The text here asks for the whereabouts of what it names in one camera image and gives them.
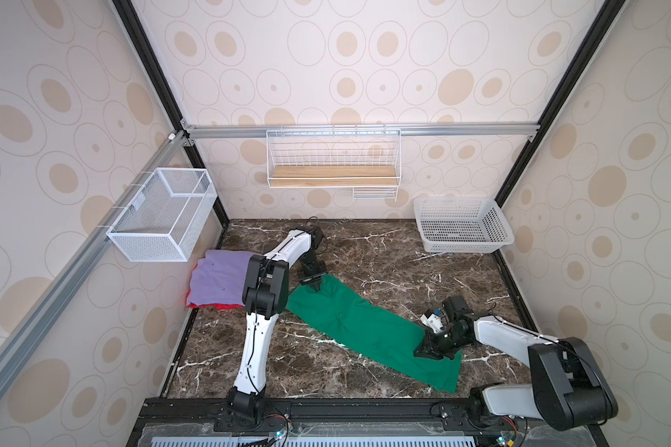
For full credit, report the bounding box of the green t-shirt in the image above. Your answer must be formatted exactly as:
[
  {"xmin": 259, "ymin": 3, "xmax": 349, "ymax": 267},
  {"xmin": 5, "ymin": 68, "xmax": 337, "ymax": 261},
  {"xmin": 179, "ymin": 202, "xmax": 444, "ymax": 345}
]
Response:
[{"xmin": 286, "ymin": 275, "xmax": 461, "ymax": 393}]

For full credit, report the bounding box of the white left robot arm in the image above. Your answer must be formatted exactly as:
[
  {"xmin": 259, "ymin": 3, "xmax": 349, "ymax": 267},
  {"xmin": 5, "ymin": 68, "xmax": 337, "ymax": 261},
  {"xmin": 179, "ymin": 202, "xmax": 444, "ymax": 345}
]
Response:
[{"xmin": 227, "ymin": 225, "xmax": 327, "ymax": 426}]

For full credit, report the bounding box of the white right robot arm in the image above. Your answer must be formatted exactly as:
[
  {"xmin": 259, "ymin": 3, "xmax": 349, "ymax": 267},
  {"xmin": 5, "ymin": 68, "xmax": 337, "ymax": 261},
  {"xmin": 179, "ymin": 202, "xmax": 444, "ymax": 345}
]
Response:
[{"xmin": 414, "ymin": 295, "xmax": 619, "ymax": 431}]

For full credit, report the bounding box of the folded purple t-shirt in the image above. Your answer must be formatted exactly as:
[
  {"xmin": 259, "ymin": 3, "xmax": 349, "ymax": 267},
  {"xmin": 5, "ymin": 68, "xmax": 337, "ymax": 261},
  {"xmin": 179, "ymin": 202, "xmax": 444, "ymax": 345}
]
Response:
[{"xmin": 186, "ymin": 250, "xmax": 253, "ymax": 309}]

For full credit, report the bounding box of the wooden shelf board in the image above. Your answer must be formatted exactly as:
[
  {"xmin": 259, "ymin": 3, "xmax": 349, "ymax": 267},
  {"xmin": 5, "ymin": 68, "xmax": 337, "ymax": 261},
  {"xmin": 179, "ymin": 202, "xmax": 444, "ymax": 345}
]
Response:
[{"xmin": 268, "ymin": 165, "xmax": 400, "ymax": 188}]

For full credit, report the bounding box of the folded red t-shirt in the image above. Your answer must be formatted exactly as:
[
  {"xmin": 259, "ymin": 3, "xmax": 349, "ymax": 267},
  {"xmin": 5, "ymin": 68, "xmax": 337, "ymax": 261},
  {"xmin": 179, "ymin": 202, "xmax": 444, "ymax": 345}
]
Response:
[{"xmin": 186, "ymin": 259, "xmax": 246, "ymax": 310}]

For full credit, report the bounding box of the white plastic laundry basket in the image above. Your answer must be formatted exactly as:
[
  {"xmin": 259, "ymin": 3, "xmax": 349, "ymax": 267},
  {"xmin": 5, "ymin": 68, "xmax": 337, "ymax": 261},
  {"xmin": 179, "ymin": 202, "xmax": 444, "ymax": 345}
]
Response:
[{"xmin": 414, "ymin": 197, "xmax": 514, "ymax": 254}]

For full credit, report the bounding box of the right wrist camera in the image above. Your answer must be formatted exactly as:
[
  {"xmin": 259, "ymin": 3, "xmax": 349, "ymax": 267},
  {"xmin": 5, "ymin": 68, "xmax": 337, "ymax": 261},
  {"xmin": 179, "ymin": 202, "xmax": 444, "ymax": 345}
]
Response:
[{"xmin": 420, "ymin": 309, "xmax": 447, "ymax": 335}]

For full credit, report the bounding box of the white wire wall shelf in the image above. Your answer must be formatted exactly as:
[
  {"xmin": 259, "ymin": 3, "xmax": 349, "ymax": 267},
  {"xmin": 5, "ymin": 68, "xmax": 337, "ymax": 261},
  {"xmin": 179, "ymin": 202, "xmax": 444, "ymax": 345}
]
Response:
[{"xmin": 266, "ymin": 134, "xmax": 403, "ymax": 199}]

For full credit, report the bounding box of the white wire mesh basket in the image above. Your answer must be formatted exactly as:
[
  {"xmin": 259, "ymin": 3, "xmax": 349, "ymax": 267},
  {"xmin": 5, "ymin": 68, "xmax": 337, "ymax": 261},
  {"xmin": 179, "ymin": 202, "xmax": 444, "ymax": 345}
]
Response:
[{"xmin": 106, "ymin": 168, "xmax": 217, "ymax": 263}]

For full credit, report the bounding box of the horizontal aluminium back rail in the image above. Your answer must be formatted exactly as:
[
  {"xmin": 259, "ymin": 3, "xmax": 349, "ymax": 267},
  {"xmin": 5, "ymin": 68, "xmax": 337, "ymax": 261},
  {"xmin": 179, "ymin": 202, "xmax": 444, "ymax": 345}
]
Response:
[{"xmin": 186, "ymin": 122, "xmax": 540, "ymax": 139}]

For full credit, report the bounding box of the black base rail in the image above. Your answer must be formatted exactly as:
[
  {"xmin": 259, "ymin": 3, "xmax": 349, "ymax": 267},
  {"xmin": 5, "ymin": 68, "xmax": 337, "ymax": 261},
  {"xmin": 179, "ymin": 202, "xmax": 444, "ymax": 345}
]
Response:
[{"xmin": 127, "ymin": 399, "xmax": 607, "ymax": 446}]

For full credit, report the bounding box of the black left corner post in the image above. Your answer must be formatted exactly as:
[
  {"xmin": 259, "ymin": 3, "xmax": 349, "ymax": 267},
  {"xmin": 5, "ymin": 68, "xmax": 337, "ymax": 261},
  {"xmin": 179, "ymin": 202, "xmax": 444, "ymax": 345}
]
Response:
[{"xmin": 109, "ymin": 0, "xmax": 230, "ymax": 229}]

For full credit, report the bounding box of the black corner post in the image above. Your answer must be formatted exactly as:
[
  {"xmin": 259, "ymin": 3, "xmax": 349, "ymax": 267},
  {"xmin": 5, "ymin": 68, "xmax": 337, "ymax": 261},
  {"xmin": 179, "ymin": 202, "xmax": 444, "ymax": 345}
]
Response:
[
  {"xmin": 494, "ymin": 0, "xmax": 630, "ymax": 209},
  {"xmin": 109, "ymin": 0, "xmax": 230, "ymax": 229}
]

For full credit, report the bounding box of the aluminium left wall rail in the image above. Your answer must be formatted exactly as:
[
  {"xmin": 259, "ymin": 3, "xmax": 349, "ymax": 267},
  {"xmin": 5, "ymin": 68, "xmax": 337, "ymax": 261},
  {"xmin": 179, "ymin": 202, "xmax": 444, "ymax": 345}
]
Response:
[{"xmin": 0, "ymin": 130, "xmax": 188, "ymax": 400}]

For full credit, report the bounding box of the black right corner post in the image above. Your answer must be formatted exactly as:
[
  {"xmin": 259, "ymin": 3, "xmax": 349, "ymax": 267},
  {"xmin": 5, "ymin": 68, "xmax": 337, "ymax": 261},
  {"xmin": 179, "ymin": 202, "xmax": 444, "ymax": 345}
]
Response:
[{"xmin": 494, "ymin": 0, "xmax": 630, "ymax": 209}]

